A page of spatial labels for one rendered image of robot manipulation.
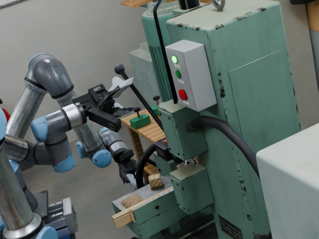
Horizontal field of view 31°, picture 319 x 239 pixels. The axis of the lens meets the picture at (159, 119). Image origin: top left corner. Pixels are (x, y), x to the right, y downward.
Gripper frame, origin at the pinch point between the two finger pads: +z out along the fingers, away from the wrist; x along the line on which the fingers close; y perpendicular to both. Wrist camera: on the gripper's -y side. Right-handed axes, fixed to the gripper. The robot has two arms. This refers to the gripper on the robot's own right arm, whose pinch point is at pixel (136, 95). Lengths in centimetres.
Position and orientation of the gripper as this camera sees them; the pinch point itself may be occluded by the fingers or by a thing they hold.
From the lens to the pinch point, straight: 193.4
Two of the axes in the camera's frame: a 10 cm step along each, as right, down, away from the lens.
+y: -5.2, -6.6, 5.4
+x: -0.2, 6.4, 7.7
